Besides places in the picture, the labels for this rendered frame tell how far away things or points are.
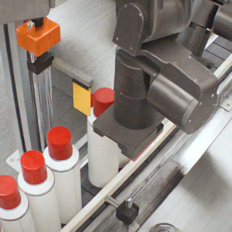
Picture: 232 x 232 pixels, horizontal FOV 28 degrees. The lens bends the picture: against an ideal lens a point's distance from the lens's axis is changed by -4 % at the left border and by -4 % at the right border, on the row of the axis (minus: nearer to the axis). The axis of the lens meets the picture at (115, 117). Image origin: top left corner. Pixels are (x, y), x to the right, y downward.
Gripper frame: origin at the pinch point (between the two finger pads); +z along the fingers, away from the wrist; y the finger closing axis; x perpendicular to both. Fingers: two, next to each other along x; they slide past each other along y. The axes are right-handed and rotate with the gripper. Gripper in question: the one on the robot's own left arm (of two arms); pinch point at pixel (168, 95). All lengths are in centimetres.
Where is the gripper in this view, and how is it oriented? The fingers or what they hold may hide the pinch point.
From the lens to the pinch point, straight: 89.1
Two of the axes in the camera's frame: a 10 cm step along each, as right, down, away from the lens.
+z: -3.7, 8.9, 2.6
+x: 4.8, -0.6, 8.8
